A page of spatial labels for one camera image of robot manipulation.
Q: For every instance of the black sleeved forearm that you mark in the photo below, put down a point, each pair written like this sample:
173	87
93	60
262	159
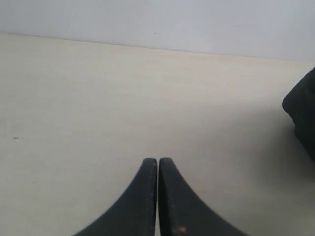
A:
299	104

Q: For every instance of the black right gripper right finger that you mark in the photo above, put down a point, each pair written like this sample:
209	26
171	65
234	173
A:
180	210

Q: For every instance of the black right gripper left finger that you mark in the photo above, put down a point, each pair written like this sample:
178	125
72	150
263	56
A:
134	213

